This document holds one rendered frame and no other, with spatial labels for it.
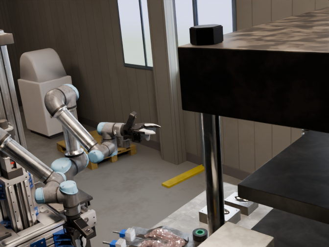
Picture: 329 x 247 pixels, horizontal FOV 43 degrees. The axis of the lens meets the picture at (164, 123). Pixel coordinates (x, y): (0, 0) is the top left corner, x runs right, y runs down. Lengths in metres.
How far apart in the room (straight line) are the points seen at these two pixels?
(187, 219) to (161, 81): 2.73
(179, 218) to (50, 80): 4.50
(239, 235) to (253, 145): 3.36
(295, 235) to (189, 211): 1.21
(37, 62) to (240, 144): 3.49
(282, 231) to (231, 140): 3.22
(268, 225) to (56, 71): 5.56
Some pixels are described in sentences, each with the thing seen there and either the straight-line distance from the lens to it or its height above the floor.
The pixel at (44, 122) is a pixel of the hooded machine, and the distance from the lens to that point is 6.82.
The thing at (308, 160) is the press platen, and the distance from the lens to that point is 1.59.
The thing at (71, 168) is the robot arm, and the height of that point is 1.22.
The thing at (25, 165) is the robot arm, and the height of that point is 1.42.
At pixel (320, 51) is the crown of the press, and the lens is 1.06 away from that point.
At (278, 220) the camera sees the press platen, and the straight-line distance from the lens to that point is 1.71.
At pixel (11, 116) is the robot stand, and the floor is 1.56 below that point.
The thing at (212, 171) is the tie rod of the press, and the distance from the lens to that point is 1.38.
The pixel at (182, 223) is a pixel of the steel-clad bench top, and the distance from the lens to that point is 2.62.
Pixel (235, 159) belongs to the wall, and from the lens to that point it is 4.86.
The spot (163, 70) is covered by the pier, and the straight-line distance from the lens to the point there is 5.04.
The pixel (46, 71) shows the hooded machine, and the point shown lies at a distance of 6.78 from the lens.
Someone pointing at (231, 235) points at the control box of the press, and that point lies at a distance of 1.29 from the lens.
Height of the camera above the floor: 2.19
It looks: 18 degrees down
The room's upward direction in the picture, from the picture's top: 5 degrees counter-clockwise
